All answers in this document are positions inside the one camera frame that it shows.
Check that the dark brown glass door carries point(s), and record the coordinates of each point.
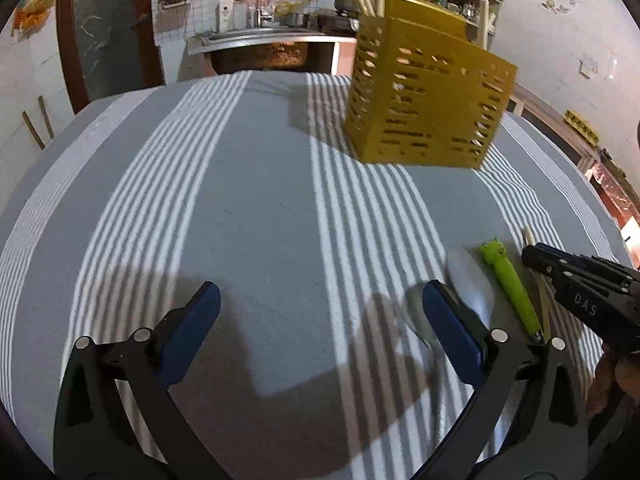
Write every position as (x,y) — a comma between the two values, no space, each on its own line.
(107,47)

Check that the yellow egg tray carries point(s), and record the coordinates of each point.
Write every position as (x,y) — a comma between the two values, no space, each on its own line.
(582,128)

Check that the wooden chopstick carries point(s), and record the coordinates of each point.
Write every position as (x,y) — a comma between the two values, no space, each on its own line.
(483,24)
(530,240)

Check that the green frog handle utensil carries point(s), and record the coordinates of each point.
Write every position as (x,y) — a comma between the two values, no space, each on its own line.
(494,254)

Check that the white soap bottle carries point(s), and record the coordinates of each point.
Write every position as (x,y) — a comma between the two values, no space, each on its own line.
(225,16)

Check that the white wall switch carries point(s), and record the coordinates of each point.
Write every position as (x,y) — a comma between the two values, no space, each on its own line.
(588,66)

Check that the person's right hand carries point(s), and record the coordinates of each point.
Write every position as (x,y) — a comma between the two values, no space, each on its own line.
(611,371)

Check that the grey striped tablecloth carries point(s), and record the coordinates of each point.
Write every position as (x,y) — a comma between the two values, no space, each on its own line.
(247,181)

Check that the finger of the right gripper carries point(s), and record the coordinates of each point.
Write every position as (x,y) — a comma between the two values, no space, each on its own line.
(550,261)

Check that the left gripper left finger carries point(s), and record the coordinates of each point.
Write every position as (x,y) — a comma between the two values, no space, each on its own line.
(93,437)

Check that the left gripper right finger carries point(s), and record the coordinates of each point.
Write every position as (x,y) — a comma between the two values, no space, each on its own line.
(547,438)

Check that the hanging plastic bag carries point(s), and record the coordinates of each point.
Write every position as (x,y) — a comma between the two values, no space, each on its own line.
(29,17)

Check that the steel sink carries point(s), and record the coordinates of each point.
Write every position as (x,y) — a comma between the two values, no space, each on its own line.
(286,49)

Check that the yellow slotted utensil basket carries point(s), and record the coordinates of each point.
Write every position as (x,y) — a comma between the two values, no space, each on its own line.
(422,92)

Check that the metal spoon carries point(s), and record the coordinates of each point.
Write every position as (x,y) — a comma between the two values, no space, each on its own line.
(417,319)

